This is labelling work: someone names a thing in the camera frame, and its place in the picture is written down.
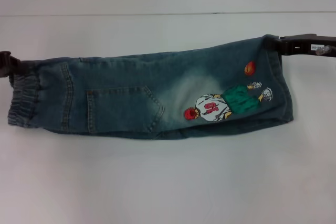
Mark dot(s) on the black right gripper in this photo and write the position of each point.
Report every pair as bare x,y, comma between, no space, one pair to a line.
299,45

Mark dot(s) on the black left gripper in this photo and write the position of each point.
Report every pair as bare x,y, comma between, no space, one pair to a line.
6,65

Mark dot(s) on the blue denim shorts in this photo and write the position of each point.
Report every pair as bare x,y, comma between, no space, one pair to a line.
131,90

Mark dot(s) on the metal gripper connector plug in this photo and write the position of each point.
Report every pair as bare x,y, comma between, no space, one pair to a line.
323,51

